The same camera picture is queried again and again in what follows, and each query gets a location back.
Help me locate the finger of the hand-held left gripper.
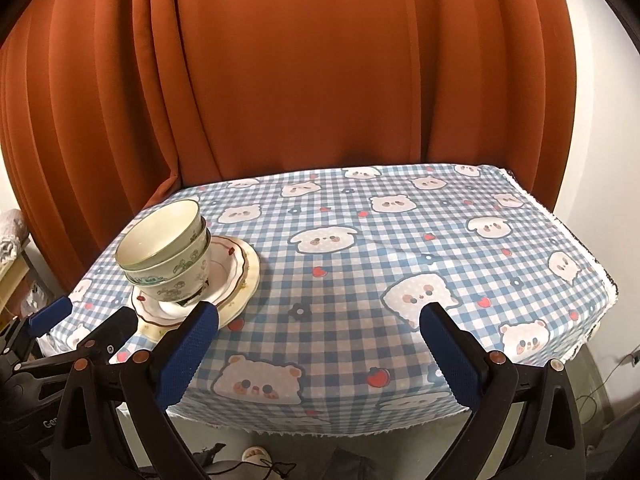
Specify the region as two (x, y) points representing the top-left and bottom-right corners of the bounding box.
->
(75, 306), (138, 367)
(4, 296), (73, 361)

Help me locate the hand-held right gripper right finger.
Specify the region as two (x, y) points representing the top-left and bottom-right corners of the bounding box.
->
(420, 302), (587, 480)

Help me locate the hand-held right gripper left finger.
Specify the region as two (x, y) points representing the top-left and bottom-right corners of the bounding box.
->
(50, 301), (220, 480)

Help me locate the white floral ceramic bowl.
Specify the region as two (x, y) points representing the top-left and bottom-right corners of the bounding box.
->
(131, 232), (212, 307)
(124, 217), (209, 287)
(115, 199), (201, 274)

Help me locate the round yellow floral plate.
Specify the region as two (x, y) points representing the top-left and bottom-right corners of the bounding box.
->
(136, 240), (261, 342)

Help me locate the white plate with red flower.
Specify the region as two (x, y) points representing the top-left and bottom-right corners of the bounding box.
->
(130, 234), (250, 322)

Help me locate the blue checkered bear tablecloth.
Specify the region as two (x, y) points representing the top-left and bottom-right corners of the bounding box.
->
(45, 164), (621, 433)

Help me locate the beige slipper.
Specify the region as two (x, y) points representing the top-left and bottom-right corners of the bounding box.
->
(242, 445), (274, 472)

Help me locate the orange curtain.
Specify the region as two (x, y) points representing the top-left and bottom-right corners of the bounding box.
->
(0, 0), (583, 281)

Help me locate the black cable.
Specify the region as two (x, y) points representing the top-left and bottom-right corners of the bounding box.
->
(572, 350), (640, 413)

